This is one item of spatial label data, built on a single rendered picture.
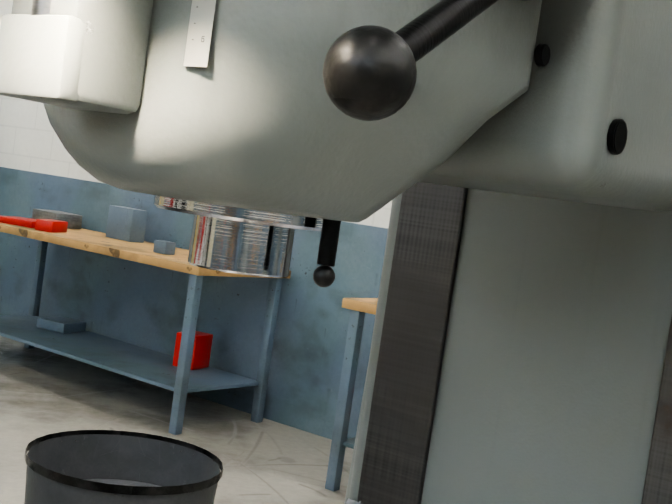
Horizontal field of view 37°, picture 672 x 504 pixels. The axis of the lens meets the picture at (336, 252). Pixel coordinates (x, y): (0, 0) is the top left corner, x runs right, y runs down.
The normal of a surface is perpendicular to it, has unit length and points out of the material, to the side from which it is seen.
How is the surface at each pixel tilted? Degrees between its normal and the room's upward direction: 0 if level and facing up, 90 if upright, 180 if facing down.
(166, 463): 87
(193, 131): 110
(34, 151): 90
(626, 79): 90
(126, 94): 90
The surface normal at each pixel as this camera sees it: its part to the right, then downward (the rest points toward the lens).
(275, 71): 0.00, 0.37
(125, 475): 0.16, 0.01
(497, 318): -0.58, -0.04
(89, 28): 0.80, 0.15
